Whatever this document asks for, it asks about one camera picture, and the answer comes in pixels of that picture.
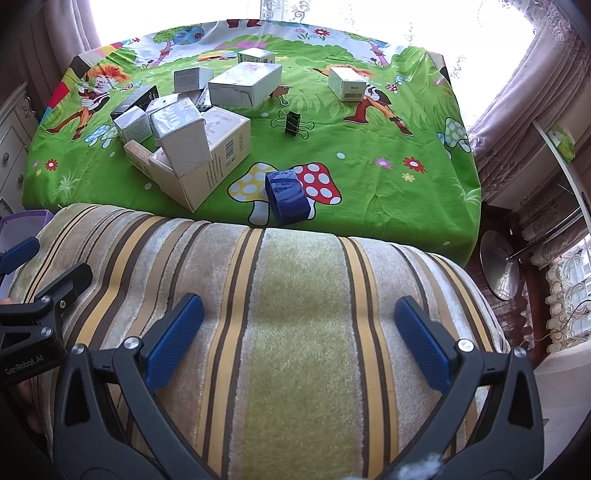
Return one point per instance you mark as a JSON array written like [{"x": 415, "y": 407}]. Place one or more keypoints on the purple cardboard box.
[{"x": 27, "y": 221}]

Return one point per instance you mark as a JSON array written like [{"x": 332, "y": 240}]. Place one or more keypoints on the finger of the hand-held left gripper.
[
  {"x": 18, "y": 254},
  {"x": 60, "y": 286}
]

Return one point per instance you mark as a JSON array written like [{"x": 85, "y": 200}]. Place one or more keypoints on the glass side table chrome base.
[{"x": 501, "y": 263}]

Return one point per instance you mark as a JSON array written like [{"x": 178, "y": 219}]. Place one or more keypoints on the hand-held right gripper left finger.
[{"x": 178, "y": 341}]

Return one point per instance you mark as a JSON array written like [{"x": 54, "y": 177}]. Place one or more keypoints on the white box with green print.
[{"x": 256, "y": 56}]

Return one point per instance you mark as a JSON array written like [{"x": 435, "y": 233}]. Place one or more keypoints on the white film-wrapped box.
[{"x": 180, "y": 134}]

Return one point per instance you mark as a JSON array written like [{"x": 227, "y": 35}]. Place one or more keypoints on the cream ornate dresser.
[{"x": 14, "y": 152}]

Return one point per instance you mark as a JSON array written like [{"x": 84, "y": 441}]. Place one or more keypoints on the brown curtain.
[{"x": 46, "y": 46}]

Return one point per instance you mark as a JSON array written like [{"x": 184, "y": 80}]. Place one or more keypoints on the small white cube box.
[{"x": 134, "y": 124}]

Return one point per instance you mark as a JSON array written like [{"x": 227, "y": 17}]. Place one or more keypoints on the white lace curtain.
[{"x": 300, "y": 7}]

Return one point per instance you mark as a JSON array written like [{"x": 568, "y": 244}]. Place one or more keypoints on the green cartoon printed tablecloth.
[{"x": 369, "y": 184}]

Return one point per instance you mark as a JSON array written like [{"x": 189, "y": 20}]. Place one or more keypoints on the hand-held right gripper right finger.
[{"x": 422, "y": 344}]

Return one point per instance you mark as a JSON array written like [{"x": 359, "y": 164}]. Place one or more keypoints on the plain grey-white cube box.
[{"x": 191, "y": 79}]

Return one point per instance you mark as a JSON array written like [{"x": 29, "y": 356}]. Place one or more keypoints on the black product box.
[{"x": 136, "y": 99}]

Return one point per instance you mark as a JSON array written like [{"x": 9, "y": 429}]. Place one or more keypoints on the black binder clip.
[{"x": 292, "y": 122}]

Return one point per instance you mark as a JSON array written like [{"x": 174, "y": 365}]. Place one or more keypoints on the white box with barcode label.
[{"x": 348, "y": 83}]

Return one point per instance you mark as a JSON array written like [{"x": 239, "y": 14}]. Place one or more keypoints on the white box with pink blot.
[{"x": 244, "y": 83}]

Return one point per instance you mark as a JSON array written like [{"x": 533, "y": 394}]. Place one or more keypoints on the mauve curtain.
[{"x": 545, "y": 83}]

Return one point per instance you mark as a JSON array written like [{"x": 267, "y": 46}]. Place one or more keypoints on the large beige printed box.
[{"x": 221, "y": 161}]

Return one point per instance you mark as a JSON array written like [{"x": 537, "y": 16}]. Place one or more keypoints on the blue tape roll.
[{"x": 286, "y": 196}]

